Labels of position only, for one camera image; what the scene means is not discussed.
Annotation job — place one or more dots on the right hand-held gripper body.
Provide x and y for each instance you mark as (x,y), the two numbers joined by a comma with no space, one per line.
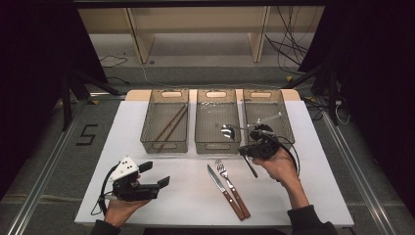
(264,145)

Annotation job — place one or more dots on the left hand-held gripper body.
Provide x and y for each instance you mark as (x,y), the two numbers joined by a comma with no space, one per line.
(133,191)

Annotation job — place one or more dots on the smoked clear plastic bin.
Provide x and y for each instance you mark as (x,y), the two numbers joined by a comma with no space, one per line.
(163,111)
(254,107)
(215,114)

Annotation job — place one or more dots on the brown wooden chopstick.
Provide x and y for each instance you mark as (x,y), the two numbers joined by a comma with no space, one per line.
(171,122)
(173,130)

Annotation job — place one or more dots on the person's left hand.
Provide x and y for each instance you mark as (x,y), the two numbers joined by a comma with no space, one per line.
(122,210)

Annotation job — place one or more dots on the person's right hand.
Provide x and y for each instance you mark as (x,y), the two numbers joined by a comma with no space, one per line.
(280,166)

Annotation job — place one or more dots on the yellow tape piece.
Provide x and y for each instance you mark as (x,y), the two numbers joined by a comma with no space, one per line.
(289,78)
(310,98)
(94,102)

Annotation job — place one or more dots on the black metal stand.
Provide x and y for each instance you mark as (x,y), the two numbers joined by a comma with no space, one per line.
(332,98)
(66,104)

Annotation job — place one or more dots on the black curtain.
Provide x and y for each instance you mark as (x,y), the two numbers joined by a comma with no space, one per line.
(32,81)
(375,81)

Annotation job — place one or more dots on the beige wooden shelf unit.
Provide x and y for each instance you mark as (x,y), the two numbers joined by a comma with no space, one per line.
(212,19)

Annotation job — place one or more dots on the short aluminium floor rail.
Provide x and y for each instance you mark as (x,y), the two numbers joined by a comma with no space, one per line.
(107,95)

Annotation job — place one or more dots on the long aluminium floor rail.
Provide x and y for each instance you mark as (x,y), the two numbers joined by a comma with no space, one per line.
(41,182)
(361,181)

